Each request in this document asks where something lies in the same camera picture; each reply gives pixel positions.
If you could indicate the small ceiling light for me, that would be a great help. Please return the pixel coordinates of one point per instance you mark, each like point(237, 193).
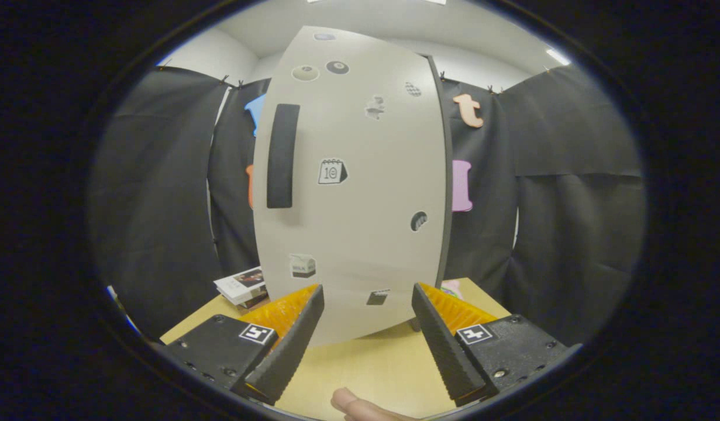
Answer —
point(557, 57)

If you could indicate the grey shoe cabinet door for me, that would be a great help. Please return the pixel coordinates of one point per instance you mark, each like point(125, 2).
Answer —
point(365, 234)

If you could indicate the green and pink plush toy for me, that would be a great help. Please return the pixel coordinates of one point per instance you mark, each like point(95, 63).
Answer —
point(451, 288)

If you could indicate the white book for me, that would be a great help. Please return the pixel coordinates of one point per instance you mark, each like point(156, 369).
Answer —
point(238, 283)

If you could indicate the black backdrop cloth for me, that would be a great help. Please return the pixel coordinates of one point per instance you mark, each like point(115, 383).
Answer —
point(570, 204)

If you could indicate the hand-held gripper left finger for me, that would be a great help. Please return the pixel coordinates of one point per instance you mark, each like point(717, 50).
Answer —
point(292, 345)

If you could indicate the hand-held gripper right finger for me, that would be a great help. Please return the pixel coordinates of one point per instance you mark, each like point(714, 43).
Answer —
point(444, 345)

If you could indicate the dark book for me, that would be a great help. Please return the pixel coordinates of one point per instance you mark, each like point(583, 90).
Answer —
point(257, 303)

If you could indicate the grey shoe cabinet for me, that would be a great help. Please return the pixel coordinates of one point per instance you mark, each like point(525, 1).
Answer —
point(445, 175)

